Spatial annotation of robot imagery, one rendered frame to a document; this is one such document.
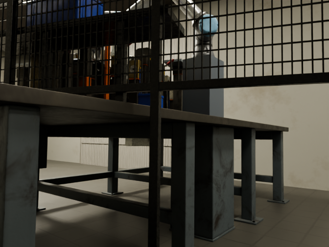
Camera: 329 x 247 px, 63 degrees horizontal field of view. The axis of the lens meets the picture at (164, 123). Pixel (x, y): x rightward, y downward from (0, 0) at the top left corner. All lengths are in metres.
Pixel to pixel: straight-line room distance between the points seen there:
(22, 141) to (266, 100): 3.41
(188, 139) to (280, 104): 2.64
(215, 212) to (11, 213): 1.17
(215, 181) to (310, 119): 2.27
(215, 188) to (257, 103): 2.40
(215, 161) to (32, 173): 1.10
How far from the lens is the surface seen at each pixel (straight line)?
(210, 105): 1.68
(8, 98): 0.70
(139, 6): 1.93
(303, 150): 3.73
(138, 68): 1.74
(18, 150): 0.75
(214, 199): 1.65
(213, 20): 1.74
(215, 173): 1.63
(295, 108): 3.76
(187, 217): 1.32
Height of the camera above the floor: 0.58
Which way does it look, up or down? 3 degrees up
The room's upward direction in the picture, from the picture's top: 1 degrees clockwise
